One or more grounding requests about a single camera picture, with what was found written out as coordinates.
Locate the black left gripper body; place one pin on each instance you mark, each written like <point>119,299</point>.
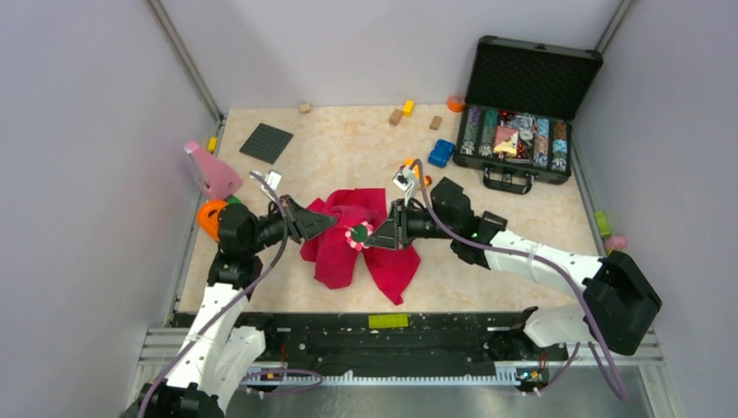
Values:
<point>270,229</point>

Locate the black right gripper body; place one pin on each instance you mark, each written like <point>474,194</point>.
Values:
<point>421,224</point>

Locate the pink flower brooch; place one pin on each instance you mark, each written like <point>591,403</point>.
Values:
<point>356,236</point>

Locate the magenta garment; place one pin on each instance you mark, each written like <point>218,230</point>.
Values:
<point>334,253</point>

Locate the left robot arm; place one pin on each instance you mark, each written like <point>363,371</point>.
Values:
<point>216,353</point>

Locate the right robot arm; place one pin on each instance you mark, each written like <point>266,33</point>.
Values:
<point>615,303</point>

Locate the yellow toy car red wheels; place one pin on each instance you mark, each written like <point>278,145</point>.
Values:
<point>426,179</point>

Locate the orange plastic toy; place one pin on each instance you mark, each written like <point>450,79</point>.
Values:
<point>208,217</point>

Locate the pink plastic piece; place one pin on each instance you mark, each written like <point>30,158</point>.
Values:
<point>213,176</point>

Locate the blue toy car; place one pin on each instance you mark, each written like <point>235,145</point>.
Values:
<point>441,153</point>

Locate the dark grey building baseplate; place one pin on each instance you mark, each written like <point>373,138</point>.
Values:
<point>266,143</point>

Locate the green flat brick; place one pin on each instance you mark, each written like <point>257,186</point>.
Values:
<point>388,321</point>

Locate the small yellow block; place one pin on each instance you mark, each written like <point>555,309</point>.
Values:
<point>212,144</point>

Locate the playing card box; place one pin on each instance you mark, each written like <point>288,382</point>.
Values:
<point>505,141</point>

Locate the orange object behind case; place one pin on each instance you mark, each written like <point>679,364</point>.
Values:
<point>456,104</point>

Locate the black poker chip case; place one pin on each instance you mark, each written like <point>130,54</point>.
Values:
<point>535,88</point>

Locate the green pink toy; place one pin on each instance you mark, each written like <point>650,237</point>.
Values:
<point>611,242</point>

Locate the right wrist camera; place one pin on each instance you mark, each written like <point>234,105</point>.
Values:
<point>407,181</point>

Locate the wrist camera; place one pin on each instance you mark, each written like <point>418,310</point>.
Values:
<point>268,181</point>
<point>407,181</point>

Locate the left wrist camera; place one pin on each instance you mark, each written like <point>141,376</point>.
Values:
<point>268,181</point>

